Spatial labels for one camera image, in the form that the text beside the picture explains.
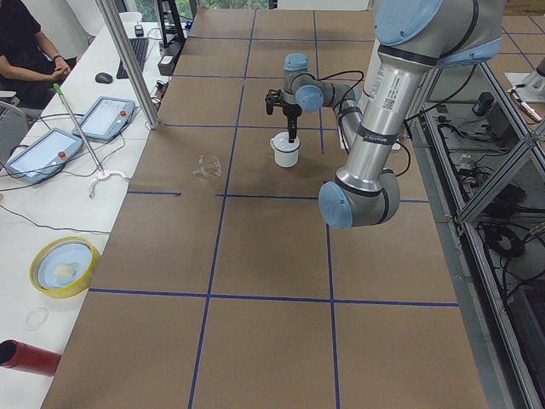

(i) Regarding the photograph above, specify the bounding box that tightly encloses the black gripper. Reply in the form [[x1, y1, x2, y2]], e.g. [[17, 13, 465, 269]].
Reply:
[[282, 101, 301, 142]]

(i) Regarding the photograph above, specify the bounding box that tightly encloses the clear glass funnel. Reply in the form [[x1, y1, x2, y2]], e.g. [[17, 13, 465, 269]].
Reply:
[[192, 154, 222, 179]]

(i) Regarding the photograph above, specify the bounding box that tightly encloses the white cup lid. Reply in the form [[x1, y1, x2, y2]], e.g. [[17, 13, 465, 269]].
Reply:
[[270, 131, 301, 153]]

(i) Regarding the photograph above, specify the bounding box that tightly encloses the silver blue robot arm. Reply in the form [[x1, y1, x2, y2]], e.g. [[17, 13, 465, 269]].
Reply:
[[278, 1, 505, 228]]

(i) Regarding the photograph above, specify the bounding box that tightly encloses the white enamel cup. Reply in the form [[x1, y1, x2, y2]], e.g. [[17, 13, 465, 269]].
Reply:
[[272, 148, 300, 168]]

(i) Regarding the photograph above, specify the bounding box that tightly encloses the black box on table edge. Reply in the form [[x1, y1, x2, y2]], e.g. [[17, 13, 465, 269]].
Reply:
[[158, 41, 185, 77]]

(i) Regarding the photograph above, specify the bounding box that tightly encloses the black keyboard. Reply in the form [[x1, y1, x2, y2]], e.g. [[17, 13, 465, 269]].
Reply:
[[116, 37, 150, 81]]

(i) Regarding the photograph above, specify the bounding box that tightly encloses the teach pendant far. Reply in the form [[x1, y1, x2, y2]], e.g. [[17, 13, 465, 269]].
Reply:
[[78, 96, 135, 142]]

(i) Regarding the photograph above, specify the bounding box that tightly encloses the teach pendant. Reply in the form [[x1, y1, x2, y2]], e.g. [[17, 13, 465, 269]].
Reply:
[[78, 96, 135, 142], [5, 128, 83, 184]]

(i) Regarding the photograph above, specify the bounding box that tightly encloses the black computer mouse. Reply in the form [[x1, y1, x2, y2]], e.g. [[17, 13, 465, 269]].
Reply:
[[95, 72, 113, 84]]

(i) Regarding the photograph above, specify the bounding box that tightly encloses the teach pendant near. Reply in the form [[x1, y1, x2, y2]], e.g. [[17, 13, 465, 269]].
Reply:
[[5, 128, 83, 184]]

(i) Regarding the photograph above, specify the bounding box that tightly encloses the seated person in black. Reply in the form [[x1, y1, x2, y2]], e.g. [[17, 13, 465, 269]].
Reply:
[[1, 0, 79, 110]]

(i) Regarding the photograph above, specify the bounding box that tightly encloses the red cylinder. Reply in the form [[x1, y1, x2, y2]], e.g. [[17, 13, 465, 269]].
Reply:
[[1, 340, 61, 377]]

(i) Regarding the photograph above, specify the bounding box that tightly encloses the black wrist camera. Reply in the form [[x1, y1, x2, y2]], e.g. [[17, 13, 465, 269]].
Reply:
[[265, 89, 283, 115]]

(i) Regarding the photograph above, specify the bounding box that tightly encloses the aluminium frame post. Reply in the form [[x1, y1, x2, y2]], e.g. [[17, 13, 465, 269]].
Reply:
[[95, 0, 159, 130]]

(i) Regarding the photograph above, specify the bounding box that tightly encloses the grabber stick green handle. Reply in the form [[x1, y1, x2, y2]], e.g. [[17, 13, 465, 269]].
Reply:
[[53, 83, 129, 199]]

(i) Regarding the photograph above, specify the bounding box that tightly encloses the clear tape ring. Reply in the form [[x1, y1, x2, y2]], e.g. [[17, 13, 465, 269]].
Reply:
[[26, 307, 49, 331]]

